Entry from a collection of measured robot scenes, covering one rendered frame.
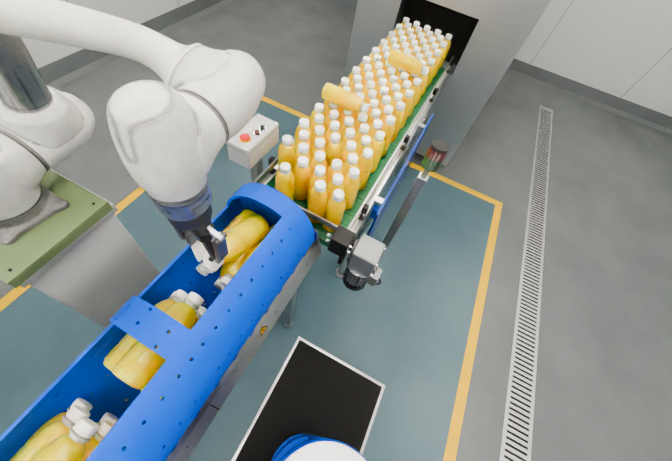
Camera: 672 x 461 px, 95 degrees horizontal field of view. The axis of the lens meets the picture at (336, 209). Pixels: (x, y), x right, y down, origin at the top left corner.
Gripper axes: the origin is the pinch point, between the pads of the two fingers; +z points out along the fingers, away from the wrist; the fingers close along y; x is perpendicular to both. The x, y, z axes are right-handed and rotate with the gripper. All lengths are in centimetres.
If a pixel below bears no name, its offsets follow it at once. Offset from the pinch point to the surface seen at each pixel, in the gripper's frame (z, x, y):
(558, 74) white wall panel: 112, 453, 137
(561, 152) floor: 127, 316, 159
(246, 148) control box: 17, 45, -25
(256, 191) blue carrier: 3.7, 22.9, -3.9
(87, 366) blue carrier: 19.5, -29.9, -12.9
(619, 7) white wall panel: 32, 454, 144
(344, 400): 111, 5, 54
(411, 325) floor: 126, 63, 75
